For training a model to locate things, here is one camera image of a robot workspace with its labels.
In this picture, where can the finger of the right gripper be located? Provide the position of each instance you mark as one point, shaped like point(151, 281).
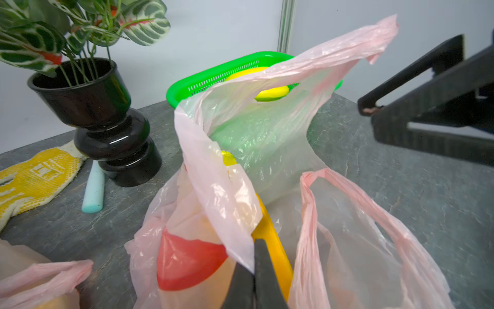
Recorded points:
point(450, 115)
point(440, 59)

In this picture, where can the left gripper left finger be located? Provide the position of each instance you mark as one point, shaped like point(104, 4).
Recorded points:
point(241, 291)

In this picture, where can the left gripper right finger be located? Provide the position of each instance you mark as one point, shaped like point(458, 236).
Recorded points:
point(268, 294)

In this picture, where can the pink strawberry plastic bag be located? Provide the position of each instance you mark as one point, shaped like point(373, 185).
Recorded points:
point(243, 142)

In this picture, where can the light blue white tube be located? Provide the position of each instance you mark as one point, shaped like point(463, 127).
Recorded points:
point(93, 200)

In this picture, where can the green plastic basket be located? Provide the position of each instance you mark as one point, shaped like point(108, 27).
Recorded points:
point(202, 81)

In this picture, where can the potted plant black vase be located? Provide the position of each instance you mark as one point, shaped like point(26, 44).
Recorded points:
point(57, 41)

